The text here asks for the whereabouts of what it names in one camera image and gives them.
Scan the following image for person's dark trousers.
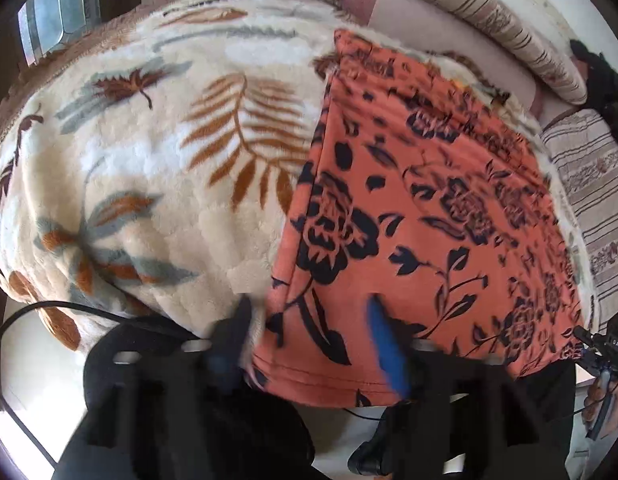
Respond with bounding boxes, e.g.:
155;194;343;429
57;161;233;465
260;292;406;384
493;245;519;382
516;360;578;480

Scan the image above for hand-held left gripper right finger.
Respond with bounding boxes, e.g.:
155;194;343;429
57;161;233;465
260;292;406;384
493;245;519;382
368;294;570;480

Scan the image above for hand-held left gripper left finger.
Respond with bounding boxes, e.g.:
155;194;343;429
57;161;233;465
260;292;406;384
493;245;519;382
56;295;270;480

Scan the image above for striped beige pillow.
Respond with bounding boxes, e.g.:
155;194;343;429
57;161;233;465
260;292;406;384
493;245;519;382
399;0;590;106

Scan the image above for cream leaf-print fleece blanket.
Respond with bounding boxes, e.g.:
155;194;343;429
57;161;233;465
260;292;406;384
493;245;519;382
0;0;590;361

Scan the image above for black cable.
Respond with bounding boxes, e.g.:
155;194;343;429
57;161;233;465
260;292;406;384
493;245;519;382
0;301;195;467

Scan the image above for orange black floral garment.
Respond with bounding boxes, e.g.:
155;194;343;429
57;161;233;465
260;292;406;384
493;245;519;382
251;29;587;408

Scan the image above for pink quilted mattress cover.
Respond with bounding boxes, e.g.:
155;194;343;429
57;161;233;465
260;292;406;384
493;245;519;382
339;0;560;126

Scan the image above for black cloth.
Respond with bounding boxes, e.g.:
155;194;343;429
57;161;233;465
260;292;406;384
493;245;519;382
569;39;618;142

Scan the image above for black shoe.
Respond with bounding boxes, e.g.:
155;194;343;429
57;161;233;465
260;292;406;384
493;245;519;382
346;400;407;477

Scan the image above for striped floral bed sheet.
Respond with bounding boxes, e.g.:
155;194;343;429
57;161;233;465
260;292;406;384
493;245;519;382
539;109;618;333

